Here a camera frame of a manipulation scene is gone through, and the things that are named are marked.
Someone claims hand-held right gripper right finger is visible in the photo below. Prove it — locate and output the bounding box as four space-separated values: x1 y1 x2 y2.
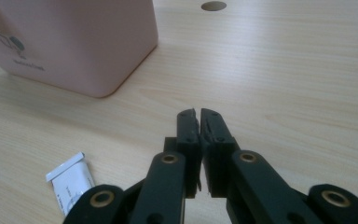
200 107 241 199

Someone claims pink plastic storage box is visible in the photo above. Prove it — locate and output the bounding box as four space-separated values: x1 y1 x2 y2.
0 0 159 99

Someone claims white ointment tube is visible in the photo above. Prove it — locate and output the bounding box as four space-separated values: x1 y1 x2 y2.
45 151 97 217

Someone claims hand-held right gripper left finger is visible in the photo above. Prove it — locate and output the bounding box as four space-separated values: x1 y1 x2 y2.
163 107 203 200

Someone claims round table cable hole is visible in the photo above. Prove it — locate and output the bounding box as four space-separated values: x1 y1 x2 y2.
200 0 227 12

